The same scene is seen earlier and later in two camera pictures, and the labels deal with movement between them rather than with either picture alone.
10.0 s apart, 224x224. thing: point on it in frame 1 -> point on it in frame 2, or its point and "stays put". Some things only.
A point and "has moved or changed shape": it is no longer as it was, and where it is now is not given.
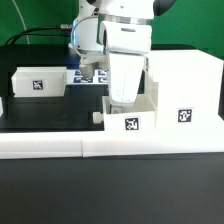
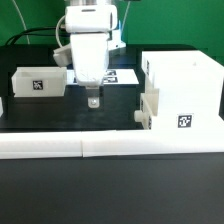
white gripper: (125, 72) -> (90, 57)
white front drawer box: (139, 116) has moved or changed shape
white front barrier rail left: (41, 145) stays put
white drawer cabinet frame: (187, 89) stays put
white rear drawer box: (39, 82) stays put
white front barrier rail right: (159, 142) stays put
